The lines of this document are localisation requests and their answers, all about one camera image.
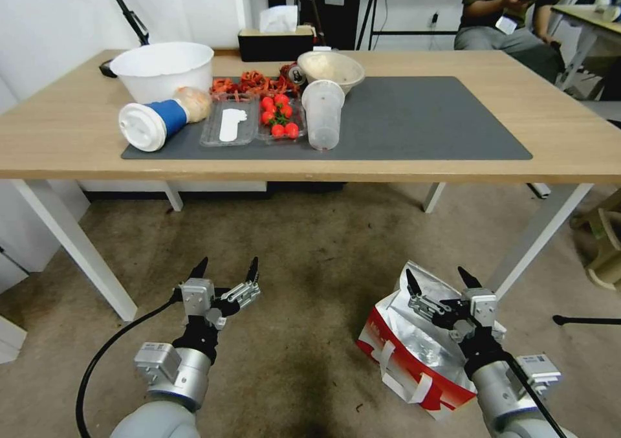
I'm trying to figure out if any red crayfish shell pile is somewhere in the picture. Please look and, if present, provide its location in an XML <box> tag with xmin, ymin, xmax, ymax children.
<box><xmin>209</xmin><ymin>71</ymin><xmax>304</xmax><ymax>103</ymax></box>

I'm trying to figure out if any red silver food delivery bag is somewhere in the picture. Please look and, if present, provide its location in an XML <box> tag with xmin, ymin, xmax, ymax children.
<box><xmin>355</xmin><ymin>261</ymin><xmax>486</xmax><ymax>422</ymax></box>

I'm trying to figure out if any wooden stool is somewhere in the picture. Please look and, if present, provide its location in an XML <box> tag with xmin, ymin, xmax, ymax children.
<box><xmin>570</xmin><ymin>200</ymin><xmax>621</xmax><ymax>291</ymax></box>

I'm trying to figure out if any white tissue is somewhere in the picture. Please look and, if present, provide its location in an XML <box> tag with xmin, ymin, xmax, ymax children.
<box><xmin>258</xmin><ymin>6</ymin><xmax>300</xmax><ymax>34</ymax></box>

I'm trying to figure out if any white box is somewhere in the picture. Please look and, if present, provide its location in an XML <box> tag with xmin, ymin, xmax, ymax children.
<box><xmin>0</xmin><ymin>314</ymin><xmax>28</xmax><ymax>364</ymax></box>

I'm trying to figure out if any white cup with blue sleeve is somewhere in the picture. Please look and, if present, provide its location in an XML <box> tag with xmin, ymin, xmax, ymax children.
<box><xmin>118</xmin><ymin>99</ymin><xmax>189</xmax><ymax>153</ymax></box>

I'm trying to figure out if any large white bowl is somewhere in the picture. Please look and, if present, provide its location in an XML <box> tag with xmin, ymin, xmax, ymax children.
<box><xmin>109</xmin><ymin>41</ymin><xmax>215</xmax><ymax>105</ymax></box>

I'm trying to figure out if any bread in clear bag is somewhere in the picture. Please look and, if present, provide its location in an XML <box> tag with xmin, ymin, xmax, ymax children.
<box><xmin>174</xmin><ymin>86</ymin><xmax>213</xmax><ymax>124</ymax></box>

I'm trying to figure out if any grey table mat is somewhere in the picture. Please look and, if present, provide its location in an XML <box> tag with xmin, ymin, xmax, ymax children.
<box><xmin>120</xmin><ymin>75</ymin><xmax>534</xmax><ymax>161</ymax></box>

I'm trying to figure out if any person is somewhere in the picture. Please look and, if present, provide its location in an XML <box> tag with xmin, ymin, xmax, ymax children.
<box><xmin>453</xmin><ymin>0</ymin><xmax>569</xmax><ymax>85</ymax></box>

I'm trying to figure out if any white cabinet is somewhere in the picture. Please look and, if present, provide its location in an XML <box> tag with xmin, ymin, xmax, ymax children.
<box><xmin>0</xmin><ymin>179</ymin><xmax>92</xmax><ymax>294</ymax></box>

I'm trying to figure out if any black stand frame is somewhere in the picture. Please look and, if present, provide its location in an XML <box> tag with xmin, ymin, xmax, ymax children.
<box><xmin>356</xmin><ymin>0</ymin><xmax>459</xmax><ymax>50</ymax></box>

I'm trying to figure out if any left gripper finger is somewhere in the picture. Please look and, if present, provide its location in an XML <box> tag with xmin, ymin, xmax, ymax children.
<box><xmin>215</xmin><ymin>257</ymin><xmax>262</xmax><ymax>311</ymax></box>
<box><xmin>175</xmin><ymin>256</ymin><xmax>210</xmax><ymax>293</ymax></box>

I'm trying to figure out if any black tripod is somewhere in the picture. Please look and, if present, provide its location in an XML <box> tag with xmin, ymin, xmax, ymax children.
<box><xmin>99</xmin><ymin>0</ymin><xmax>151</xmax><ymax>47</ymax></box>

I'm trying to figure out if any black tripod leg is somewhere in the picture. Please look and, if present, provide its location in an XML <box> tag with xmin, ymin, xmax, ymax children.
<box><xmin>552</xmin><ymin>314</ymin><xmax>621</xmax><ymax>326</ymax></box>

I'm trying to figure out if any clear plastic clamshell box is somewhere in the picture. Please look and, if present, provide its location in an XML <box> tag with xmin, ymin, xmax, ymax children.
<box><xmin>254</xmin><ymin>93</ymin><xmax>309</xmax><ymax>144</ymax></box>

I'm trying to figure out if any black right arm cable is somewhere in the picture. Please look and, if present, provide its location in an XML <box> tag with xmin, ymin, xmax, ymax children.
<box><xmin>499</xmin><ymin>348</ymin><xmax>569</xmax><ymax>438</ymax></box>

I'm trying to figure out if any light wooden side table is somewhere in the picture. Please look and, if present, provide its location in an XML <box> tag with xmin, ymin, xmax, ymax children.
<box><xmin>550</xmin><ymin>3</ymin><xmax>621</xmax><ymax>92</ymax></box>

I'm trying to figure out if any wooden table with white legs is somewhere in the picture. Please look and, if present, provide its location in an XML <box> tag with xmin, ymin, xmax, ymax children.
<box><xmin>0</xmin><ymin>49</ymin><xmax>621</xmax><ymax>322</ymax></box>

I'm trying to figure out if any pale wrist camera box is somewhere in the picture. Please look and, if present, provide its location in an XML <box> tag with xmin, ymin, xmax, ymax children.
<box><xmin>461</xmin><ymin>287</ymin><xmax>499</xmax><ymax>334</ymax></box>
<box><xmin>180</xmin><ymin>278</ymin><xmax>218</xmax><ymax>326</ymax></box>

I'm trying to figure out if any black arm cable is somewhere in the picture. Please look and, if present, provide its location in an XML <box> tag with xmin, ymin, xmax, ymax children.
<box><xmin>499</xmin><ymin>348</ymin><xmax>569</xmax><ymax>438</ymax></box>
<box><xmin>75</xmin><ymin>296</ymin><xmax>188</xmax><ymax>438</ymax></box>

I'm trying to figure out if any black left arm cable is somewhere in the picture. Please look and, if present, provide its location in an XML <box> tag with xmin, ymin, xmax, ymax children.
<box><xmin>75</xmin><ymin>296</ymin><xmax>188</xmax><ymax>438</ymax></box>

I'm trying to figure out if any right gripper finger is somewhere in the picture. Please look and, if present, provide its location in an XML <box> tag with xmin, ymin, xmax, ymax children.
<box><xmin>457</xmin><ymin>266</ymin><xmax>482</xmax><ymax>293</ymax></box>
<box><xmin>404</xmin><ymin>268</ymin><xmax>447</xmax><ymax>322</ymax></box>

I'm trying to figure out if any clear plastic food tray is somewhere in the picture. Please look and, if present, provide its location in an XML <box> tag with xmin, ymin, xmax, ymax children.
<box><xmin>199</xmin><ymin>93</ymin><xmax>261</xmax><ymax>148</ymax></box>

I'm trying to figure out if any beige plastic bowl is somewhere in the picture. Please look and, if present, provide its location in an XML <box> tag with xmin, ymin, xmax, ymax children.
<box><xmin>296</xmin><ymin>51</ymin><xmax>365</xmax><ymax>100</ymax></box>

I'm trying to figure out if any black tissue box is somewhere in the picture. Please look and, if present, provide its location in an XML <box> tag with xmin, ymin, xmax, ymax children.
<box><xmin>237</xmin><ymin>25</ymin><xmax>315</xmax><ymax>63</ymax></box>

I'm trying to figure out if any black cabinet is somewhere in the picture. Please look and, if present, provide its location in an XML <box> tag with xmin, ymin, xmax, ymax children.
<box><xmin>265</xmin><ymin>0</ymin><xmax>365</xmax><ymax>50</ymax></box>

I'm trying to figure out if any clear plastic drink cup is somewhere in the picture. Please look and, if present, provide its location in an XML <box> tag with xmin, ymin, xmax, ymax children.
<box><xmin>301</xmin><ymin>79</ymin><xmax>346</xmax><ymax>151</ymax></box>

